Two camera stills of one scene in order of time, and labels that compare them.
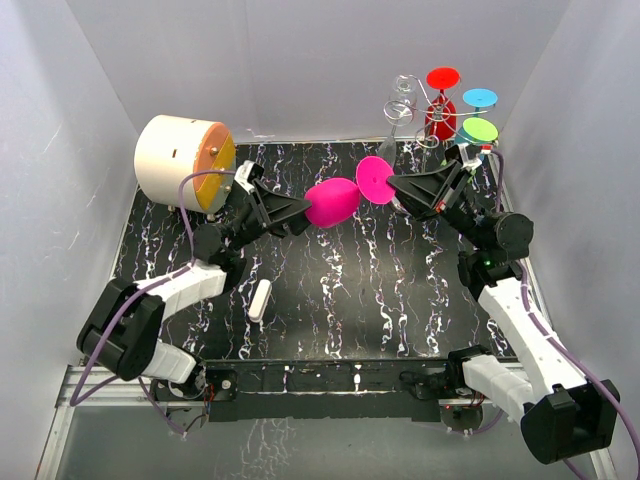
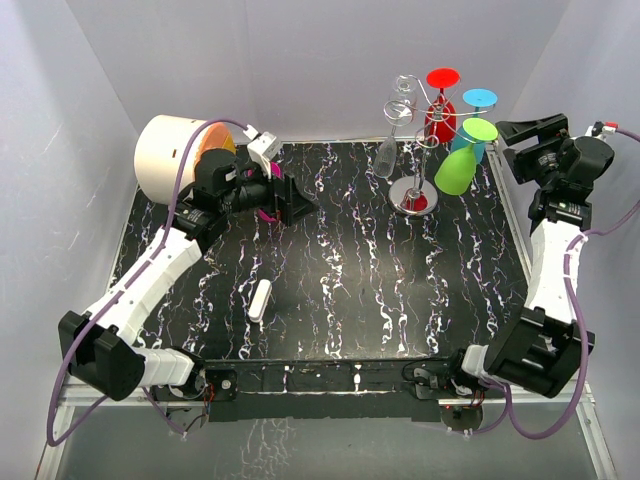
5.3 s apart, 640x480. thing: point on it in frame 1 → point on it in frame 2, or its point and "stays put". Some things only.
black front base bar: (331, 390) stays put
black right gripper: (430, 187) → (550, 133)
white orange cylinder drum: (170, 149) stays put
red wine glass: (440, 115) stays put
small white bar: (260, 300) stays put
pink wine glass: (334, 201) → (276, 171)
